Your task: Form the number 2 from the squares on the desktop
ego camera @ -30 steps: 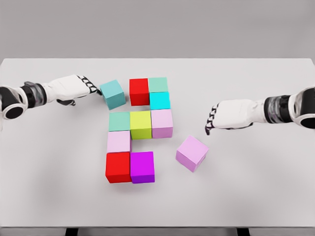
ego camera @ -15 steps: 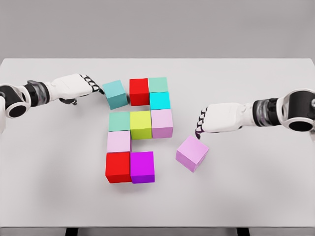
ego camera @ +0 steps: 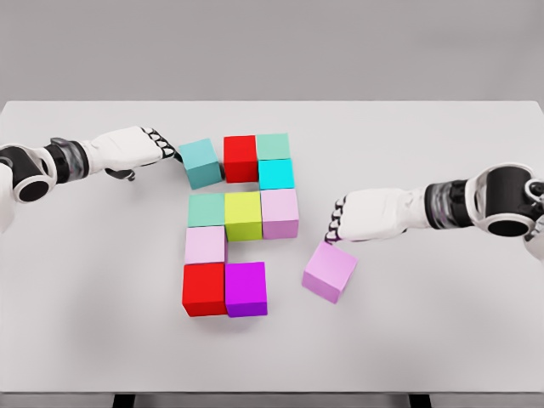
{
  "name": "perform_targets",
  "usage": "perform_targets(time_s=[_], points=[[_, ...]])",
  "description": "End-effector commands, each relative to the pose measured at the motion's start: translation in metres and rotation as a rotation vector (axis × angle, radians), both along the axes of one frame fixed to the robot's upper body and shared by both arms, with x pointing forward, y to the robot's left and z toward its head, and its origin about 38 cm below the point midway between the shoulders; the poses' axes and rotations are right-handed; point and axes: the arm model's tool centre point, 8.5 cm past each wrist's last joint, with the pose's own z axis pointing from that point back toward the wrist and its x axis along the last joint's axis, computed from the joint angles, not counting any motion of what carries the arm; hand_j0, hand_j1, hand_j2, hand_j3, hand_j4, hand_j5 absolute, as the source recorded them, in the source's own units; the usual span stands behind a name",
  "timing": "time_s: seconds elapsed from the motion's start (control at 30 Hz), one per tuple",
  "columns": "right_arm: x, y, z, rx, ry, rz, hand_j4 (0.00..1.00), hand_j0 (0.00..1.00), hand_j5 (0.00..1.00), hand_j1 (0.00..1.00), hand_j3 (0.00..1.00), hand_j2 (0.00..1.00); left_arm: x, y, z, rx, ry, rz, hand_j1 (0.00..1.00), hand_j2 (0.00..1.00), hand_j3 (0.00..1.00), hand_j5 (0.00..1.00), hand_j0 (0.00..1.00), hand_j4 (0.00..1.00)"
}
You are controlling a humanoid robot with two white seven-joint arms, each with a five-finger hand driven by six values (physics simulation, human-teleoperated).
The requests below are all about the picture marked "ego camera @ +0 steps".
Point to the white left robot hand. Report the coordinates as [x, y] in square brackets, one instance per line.
[127, 146]

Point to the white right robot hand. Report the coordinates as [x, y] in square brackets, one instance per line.
[374, 214]

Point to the orchid pink cube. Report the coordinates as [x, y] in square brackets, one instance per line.
[329, 272]

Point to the teal cube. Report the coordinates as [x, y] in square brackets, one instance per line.
[200, 163]

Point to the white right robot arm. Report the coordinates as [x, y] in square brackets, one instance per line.
[506, 191]

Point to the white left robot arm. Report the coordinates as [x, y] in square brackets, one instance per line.
[34, 170]

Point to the light pink cube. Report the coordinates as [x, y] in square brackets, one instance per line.
[279, 212]
[205, 244]

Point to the mint green cube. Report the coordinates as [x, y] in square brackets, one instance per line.
[206, 209]
[273, 146]

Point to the cyan cube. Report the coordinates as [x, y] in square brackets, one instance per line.
[276, 174]

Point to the red cube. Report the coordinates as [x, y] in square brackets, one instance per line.
[240, 157]
[204, 287]

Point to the yellow-green cube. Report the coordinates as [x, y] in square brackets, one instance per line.
[243, 214]

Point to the magenta cube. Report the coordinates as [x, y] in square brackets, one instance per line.
[245, 287]

